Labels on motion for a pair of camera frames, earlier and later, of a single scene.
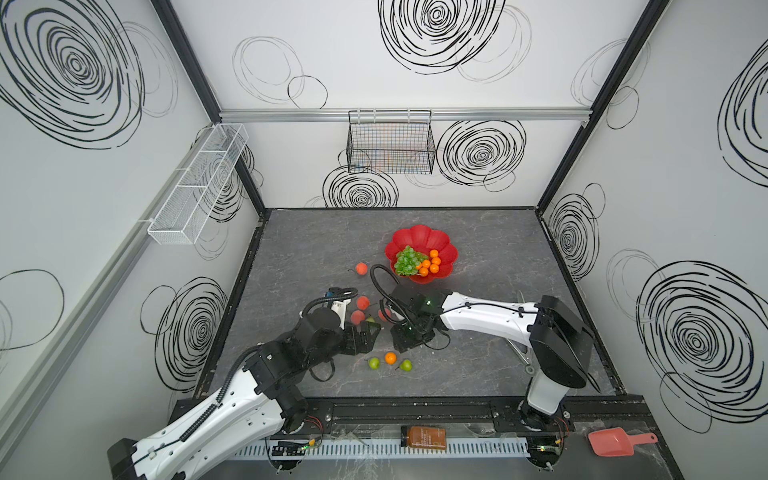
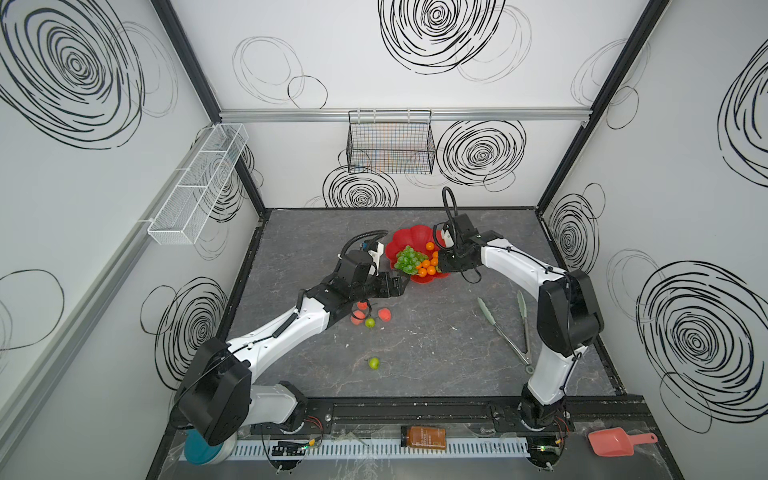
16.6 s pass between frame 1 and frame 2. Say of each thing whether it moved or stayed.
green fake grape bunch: stayed
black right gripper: moved
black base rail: stayed
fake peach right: stayed
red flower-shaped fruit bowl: stayed
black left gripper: moved
